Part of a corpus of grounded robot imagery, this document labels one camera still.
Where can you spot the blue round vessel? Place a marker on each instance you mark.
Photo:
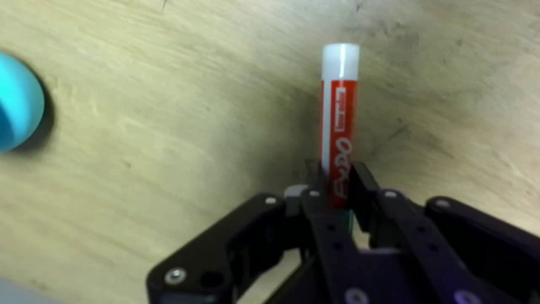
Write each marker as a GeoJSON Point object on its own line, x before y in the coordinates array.
{"type": "Point", "coordinates": [17, 102]}

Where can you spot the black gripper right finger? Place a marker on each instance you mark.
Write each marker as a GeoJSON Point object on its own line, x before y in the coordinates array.
{"type": "Point", "coordinates": [449, 242]}

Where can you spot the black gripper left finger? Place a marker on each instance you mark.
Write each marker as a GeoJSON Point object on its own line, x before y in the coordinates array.
{"type": "Point", "coordinates": [236, 242]}

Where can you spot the red white marker green cap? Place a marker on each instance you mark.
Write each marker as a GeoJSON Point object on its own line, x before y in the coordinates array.
{"type": "Point", "coordinates": [339, 112]}

